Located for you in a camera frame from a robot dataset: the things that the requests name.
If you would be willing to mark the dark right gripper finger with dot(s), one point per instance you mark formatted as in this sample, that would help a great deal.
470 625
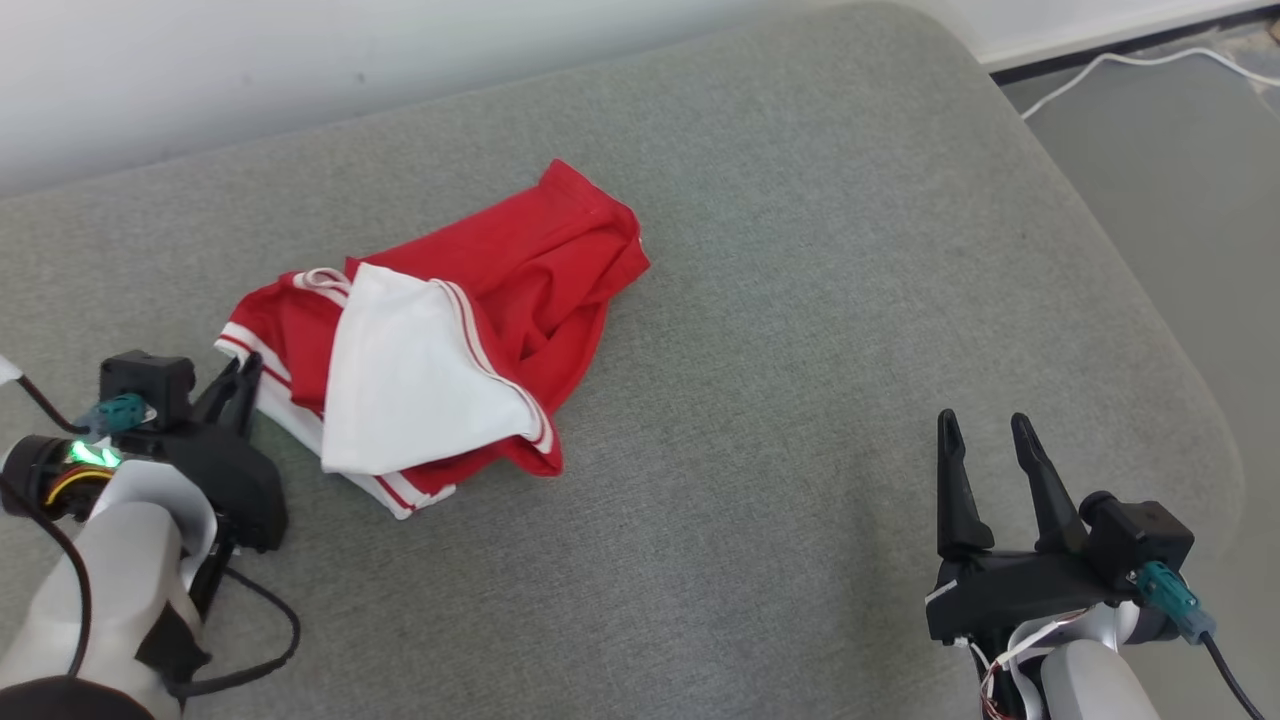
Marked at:
957 500
1052 500

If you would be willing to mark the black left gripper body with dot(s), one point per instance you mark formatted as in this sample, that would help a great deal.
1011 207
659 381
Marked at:
235 480

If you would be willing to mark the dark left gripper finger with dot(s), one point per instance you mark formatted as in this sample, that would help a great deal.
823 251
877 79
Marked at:
222 395
253 395

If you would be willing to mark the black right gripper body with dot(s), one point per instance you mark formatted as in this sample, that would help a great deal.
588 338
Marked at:
1010 590

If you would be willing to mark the red jersey number 23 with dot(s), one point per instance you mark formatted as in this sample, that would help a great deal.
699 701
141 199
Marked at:
540 260

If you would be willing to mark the black baseboard strip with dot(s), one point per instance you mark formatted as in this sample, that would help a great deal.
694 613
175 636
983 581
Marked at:
1100 45

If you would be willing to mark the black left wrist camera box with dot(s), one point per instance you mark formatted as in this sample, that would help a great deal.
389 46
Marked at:
145 378

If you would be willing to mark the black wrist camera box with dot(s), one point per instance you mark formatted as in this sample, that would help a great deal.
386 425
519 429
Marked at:
1140 540
145 378

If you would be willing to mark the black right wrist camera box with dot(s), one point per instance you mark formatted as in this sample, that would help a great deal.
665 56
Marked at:
1140 540

